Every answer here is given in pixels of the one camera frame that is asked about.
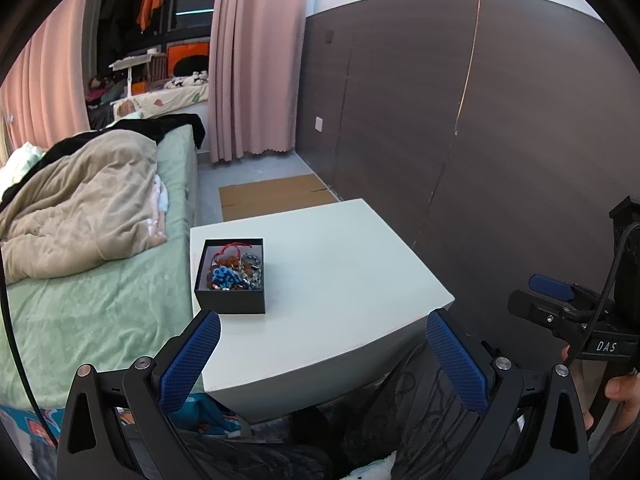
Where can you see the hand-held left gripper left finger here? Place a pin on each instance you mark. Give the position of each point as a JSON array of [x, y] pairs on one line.
[[192, 360]]

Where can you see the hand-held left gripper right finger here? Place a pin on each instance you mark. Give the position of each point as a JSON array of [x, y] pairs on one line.
[[457, 365]]

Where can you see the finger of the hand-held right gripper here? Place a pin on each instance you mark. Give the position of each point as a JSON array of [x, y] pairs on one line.
[[530, 307], [550, 287]]

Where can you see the black jewelry box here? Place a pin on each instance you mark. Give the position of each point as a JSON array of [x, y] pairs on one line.
[[230, 302]]

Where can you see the person's right hand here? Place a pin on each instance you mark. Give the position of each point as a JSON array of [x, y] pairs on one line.
[[625, 390]]

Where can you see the colourful printed cloth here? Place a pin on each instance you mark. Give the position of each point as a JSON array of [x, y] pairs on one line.
[[210, 417]]

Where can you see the person's dark patterned pants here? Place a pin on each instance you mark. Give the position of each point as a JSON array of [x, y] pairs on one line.
[[410, 430]]

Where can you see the bed with green sheet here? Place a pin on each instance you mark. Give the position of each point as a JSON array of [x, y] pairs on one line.
[[100, 320]]

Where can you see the pastel patterned cloth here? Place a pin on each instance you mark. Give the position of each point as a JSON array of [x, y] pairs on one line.
[[161, 200]]

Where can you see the white table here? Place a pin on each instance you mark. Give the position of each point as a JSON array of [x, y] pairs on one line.
[[325, 260]]

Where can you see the flat cardboard sheet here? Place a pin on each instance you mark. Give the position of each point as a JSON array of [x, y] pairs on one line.
[[275, 197]]

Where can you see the beige blanket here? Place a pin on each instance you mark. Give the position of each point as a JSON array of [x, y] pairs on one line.
[[75, 200]]

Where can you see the black cloth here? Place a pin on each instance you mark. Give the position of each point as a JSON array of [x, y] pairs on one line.
[[170, 127]]

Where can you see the patterned window seat cushion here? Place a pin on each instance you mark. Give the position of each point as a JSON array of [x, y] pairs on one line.
[[170, 100]]

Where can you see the white pillow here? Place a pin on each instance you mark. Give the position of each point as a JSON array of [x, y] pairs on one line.
[[20, 162]]

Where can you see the black and white plush toys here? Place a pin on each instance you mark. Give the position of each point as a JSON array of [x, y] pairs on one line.
[[187, 80]]

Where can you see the white folding rack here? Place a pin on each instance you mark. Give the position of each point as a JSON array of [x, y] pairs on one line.
[[132, 62]]

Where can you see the pink curtain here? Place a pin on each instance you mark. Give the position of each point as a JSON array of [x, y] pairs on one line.
[[250, 60], [45, 70]]

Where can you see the dark hanging garments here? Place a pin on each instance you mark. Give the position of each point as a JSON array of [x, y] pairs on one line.
[[120, 5]]

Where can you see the white wall outlet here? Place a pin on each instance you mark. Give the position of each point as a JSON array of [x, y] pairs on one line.
[[318, 123]]

